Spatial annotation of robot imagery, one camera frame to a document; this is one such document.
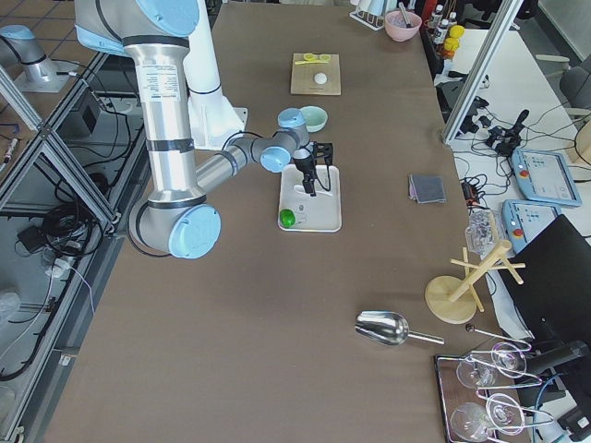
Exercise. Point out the near wine glass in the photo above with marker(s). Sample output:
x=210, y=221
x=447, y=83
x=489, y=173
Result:
x=501, y=414

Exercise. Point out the pink bowl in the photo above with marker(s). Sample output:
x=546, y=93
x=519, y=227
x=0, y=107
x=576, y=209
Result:
x=396, y=28

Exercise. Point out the bamboo cutting board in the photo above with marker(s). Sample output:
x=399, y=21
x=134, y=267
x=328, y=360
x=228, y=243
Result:
x=302, y=82

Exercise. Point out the upper teach pendant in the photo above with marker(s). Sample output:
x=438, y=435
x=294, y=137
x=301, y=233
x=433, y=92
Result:
x=544, y=176

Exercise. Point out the green lime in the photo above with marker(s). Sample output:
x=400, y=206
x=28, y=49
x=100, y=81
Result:
x=287, y=218

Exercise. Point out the mint green bowl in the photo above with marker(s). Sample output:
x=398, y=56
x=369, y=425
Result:
x=315, y=118

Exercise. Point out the wine glass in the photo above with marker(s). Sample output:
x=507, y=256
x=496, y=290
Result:
x=480, y=369
x=501, y=414

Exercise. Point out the yellow toy fruit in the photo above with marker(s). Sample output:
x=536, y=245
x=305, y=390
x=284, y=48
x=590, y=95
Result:
x=452, y=41

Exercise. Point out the lower teach pendant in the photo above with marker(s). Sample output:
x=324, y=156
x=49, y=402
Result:
x=525, y=219

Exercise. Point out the aluminium frame post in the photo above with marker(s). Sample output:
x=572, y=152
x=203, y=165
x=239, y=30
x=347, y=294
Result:
x=500, y=25

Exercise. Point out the steel scoop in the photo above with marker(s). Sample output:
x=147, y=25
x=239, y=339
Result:
x=389, y=328

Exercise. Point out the far wine glass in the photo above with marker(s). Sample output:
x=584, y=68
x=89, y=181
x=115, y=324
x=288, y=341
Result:
x=480, y=369

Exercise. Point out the teach pendant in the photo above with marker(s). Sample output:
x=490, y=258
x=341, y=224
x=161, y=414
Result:
x=544, y=176
x=525, y=219

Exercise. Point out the wooden mug tree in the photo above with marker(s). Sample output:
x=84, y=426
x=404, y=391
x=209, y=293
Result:
x=455, y=301

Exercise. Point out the black framed glass rack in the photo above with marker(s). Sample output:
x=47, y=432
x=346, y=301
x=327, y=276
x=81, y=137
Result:
x=452, y=393

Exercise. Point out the cream rabbit tray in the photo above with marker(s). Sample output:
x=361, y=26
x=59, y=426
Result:
x=312, y=214

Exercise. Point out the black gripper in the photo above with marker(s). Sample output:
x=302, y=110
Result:
x=304, y=166

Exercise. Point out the black monitor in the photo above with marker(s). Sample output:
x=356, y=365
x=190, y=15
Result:
x=554, y=299

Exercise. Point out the clear plastic box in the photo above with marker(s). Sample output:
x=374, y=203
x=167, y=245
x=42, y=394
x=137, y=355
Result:
x=484, y=230

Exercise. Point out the grey folded cloth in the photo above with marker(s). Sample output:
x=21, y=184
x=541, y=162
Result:
x=424, y=188

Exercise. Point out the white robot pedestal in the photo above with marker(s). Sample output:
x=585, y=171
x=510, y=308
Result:
x=213, y=119

